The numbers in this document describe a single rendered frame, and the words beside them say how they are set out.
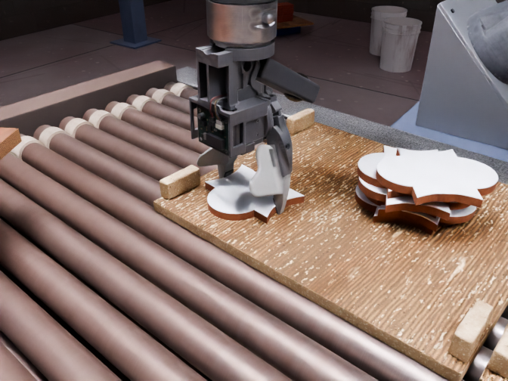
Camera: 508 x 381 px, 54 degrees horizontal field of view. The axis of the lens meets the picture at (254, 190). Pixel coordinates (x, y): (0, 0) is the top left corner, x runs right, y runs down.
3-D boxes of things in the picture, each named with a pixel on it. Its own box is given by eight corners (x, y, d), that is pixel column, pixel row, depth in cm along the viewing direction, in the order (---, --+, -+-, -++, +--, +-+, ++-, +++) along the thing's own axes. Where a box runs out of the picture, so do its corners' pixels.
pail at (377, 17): (405, 57, 432) (412, 13, 413) (370, 57, 431) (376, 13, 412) (394, 47, 458) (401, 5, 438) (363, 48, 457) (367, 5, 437)
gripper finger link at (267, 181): (252, 228, 60) (229, 155, 58) (285, 209, 63) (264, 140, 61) (269, 229, 57) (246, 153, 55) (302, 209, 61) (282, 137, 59)
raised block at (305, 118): (306, 121, 87) (307, 106, 85) (314, 124, 86) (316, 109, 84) (285, 132, 83) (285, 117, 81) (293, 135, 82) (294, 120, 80)
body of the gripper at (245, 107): (190, 143, 60) (184, 41, 54) (242, 123, 65) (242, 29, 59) (232, 165, 55) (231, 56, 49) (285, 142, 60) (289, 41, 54)
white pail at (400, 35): (371, 69, 404) (376, 23, 384) (383, 60, 426) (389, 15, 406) (407, 75, 390) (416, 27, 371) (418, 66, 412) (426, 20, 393)
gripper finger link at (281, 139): (264, 178, 61) (243, 110, 60) (274, 174, 62) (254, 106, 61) (290, 177, 58) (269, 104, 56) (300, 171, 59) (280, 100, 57)
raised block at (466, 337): (471, 317, 48) (478, 295, 46) (490, 326, 47) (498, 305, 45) (445, 354, 44) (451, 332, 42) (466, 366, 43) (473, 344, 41)
